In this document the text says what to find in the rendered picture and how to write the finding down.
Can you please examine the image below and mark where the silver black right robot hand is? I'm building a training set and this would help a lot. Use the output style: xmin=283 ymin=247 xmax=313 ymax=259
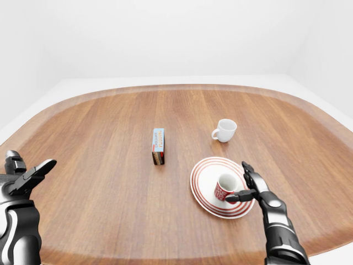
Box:
xmin=225 ymin=161 xmax=287 ymax=219

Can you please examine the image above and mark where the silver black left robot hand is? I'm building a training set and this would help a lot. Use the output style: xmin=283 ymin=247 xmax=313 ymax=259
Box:
xmin=0 ymin=150 xmax=58 ymax=204

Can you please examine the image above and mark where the chocolate pudding box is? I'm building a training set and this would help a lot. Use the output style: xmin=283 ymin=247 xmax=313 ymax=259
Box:
xmin=151 ymin=128 xmax=166 ymax=166

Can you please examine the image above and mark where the white plate with red rings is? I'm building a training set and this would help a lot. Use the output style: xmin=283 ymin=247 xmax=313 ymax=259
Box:
xmin=190 ymin=156 xmax=256 ymax=220

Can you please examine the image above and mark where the white mug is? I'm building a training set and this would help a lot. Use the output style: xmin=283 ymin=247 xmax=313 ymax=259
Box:
xmin=211 ymin=118 xmax=238 ymax=144

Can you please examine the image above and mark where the red patterned mug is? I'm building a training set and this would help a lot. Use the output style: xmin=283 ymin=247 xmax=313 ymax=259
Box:
xmin=213 ymin=173 xmax=240 ymax=205

